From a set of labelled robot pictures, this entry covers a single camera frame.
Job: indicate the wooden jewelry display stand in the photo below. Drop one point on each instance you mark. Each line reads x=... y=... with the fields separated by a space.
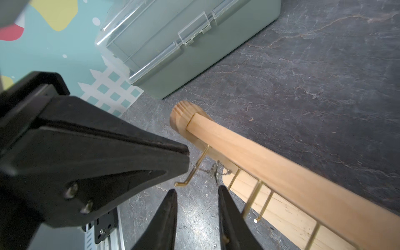
x=310 y=210

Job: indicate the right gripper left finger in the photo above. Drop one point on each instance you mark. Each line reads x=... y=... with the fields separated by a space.
x=161 y=232

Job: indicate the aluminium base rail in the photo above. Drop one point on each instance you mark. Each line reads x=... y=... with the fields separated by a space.
x=105 y=233

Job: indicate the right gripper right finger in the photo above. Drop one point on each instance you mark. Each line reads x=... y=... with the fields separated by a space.
x=234 y=233

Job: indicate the translucent green storage box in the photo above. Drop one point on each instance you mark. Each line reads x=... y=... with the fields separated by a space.
x=159 y=46

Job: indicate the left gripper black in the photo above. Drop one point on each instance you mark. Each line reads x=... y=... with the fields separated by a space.
x=71 y=162

